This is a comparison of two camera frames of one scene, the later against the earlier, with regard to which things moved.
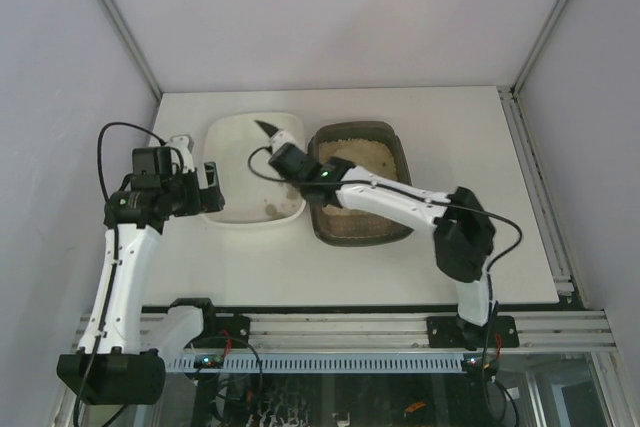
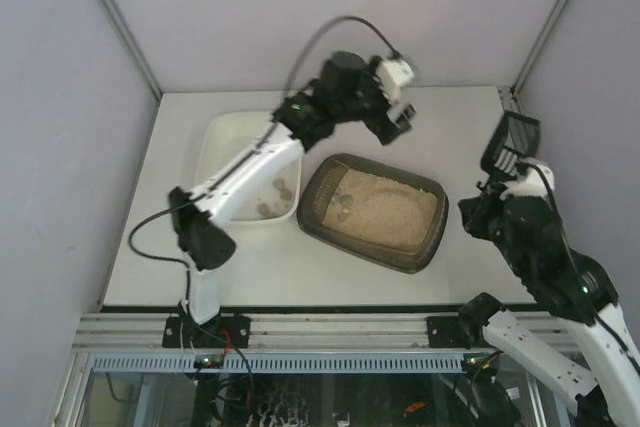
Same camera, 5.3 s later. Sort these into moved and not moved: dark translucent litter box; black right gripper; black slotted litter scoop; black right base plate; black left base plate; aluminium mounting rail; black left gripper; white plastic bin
Moved: black left gripper; black slotted litter scoop; black right gripper; dark translucent litter box
Not moved: black left base plate; white plastic bin; black right base plate; aluminium mounting rail
